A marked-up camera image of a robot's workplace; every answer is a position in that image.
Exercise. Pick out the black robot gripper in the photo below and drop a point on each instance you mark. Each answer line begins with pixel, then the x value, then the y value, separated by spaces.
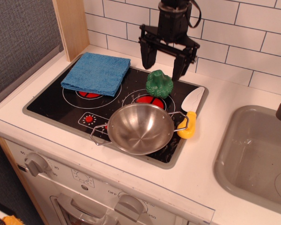
pixel 170 36

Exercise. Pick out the green toy broccoli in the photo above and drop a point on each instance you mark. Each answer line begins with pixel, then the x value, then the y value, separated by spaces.
pixel 158 84

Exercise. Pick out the blue folded cloth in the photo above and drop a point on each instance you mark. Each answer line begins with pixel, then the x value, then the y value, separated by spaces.
pixel 96 73

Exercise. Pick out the black toy stovetop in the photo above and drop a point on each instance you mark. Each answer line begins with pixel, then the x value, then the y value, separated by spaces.
pixel 86 114

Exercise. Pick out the grey sink basin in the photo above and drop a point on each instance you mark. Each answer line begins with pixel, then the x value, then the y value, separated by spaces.
pixel 248 164

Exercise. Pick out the grey oven knob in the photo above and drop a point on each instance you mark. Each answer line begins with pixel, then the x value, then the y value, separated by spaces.
pixel 129 207

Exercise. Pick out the grey timer knob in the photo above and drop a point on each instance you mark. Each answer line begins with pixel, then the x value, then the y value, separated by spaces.
pixel 35 164

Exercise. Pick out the yellow object bottom left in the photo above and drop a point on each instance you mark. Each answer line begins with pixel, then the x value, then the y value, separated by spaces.
pixel 10 220

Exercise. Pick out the stainless steel two-handled pan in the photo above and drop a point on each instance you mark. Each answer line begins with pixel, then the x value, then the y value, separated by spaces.
pixel 140 128

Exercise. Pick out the toy knife yellow handle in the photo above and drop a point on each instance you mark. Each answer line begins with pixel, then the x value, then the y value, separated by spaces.
pixel 190 105

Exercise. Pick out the wooden upright post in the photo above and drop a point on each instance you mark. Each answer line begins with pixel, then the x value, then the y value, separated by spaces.
pixel 72 24

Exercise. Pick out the grey oven door handle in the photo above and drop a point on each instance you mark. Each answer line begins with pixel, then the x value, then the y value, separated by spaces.
pixel 74 215

